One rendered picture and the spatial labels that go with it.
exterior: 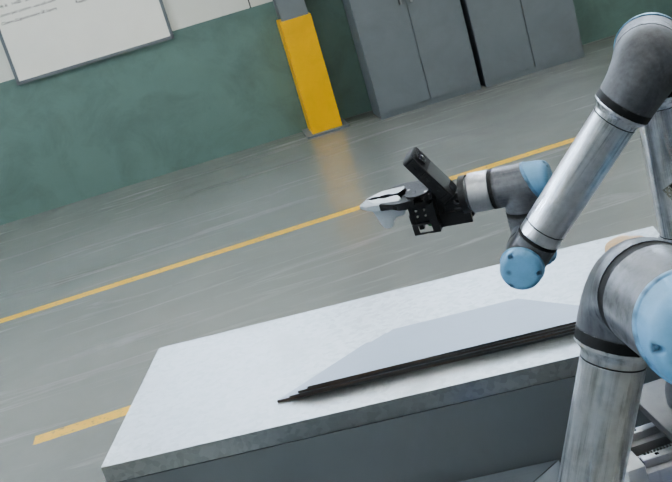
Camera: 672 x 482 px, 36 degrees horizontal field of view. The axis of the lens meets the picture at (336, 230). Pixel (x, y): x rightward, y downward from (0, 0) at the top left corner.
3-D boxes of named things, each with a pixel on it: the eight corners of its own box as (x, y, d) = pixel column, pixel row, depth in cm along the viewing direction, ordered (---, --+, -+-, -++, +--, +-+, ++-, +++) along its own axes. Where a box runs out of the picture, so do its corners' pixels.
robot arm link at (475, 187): (483, 180, 189) (488, 161, 195) (459, 185, 190) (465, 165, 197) (494, 216, 192) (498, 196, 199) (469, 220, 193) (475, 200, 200)
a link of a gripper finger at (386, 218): (364, 235, 201) (409, 227, 198) (354, 208, 199) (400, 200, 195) (367, 227, 204) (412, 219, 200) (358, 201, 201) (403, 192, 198)
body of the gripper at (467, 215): (411, 237, 198) (473, 226, 194) (398, 197, 195) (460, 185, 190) (418, 218, 204) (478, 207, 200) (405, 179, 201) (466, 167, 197)
